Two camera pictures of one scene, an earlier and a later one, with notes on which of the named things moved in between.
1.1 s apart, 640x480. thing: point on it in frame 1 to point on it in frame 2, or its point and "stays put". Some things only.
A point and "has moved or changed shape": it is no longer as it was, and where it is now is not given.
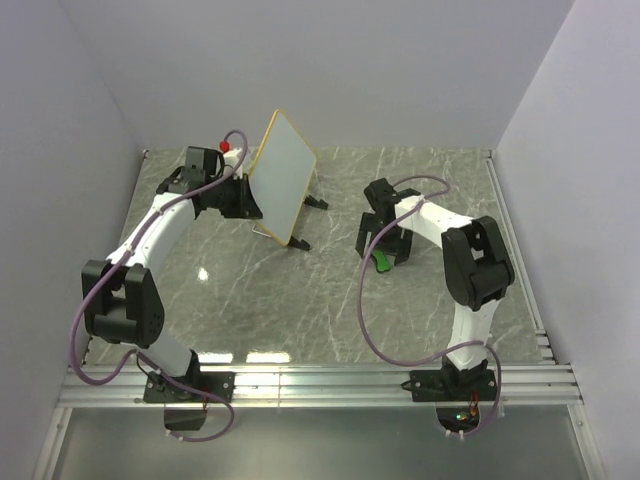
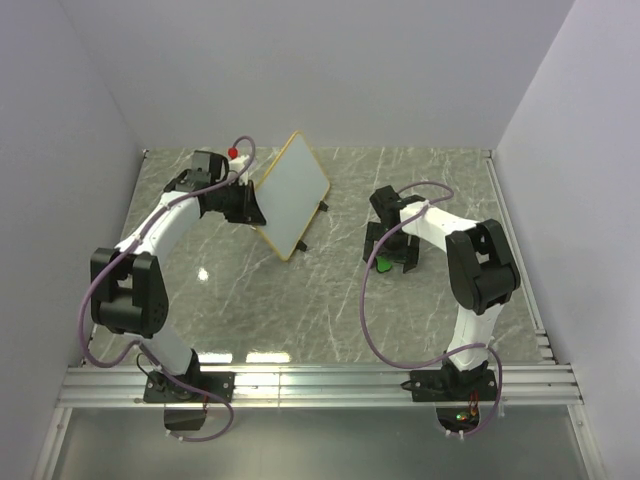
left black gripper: [246, 206] stays put
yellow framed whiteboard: [280, 177] has moved or changed shape
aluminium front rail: [322, 386] stays put
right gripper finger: [397, 242] to [412, 246]
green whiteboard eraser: [381, 262] stays put
